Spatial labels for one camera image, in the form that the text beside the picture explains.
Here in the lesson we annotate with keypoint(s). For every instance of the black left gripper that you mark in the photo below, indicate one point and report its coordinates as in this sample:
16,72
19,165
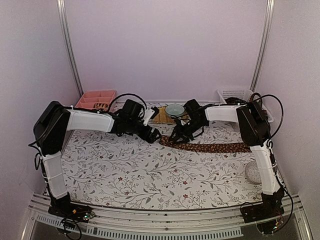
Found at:
152,138

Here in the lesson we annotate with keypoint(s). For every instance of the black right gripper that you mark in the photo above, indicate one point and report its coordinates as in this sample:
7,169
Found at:
186,138

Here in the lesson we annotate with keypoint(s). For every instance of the brown floral tie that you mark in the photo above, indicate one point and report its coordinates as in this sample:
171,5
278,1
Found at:
219,148

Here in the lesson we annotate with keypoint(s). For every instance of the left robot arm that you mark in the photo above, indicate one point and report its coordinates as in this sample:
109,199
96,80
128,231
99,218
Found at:
56,120

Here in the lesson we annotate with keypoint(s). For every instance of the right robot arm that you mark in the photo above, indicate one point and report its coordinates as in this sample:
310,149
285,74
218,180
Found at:
255,132

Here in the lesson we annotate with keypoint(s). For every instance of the bamboo mat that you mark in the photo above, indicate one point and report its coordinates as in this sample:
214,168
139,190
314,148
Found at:
162,118

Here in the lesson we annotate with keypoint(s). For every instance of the light green ceramic bowl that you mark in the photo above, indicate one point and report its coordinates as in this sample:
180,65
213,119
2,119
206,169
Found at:
174,110

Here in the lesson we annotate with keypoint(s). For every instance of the white plastic basket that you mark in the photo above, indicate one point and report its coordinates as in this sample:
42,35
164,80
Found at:
242,94

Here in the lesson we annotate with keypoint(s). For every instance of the rolled black patterned tie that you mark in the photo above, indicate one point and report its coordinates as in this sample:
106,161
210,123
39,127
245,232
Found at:
100,106

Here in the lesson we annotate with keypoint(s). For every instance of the pink divided organizer tray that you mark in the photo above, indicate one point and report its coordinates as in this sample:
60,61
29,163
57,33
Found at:
88,99

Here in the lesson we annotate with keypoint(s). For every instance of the patterned glass bowl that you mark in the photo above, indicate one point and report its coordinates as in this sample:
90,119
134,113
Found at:
252,173

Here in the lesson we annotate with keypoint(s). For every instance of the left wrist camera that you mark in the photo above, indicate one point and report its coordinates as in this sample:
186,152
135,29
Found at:
150,114

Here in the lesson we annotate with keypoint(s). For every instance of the aluminium front rail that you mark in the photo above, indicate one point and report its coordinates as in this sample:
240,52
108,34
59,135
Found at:
128,224

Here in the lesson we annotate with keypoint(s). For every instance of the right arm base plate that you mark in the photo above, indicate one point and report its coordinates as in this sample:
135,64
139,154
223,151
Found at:
256,212

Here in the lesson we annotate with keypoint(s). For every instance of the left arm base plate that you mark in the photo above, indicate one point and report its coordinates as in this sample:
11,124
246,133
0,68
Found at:
75,212

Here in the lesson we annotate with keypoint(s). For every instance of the aluminium left corner post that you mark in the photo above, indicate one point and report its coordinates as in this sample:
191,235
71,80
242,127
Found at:
61,8

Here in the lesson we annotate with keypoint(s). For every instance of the aluminium corner post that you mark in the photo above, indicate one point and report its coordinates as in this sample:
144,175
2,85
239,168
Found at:
61,8
270,4

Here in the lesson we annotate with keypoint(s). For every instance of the aluminium right corner post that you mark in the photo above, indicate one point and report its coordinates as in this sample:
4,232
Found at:
270,4

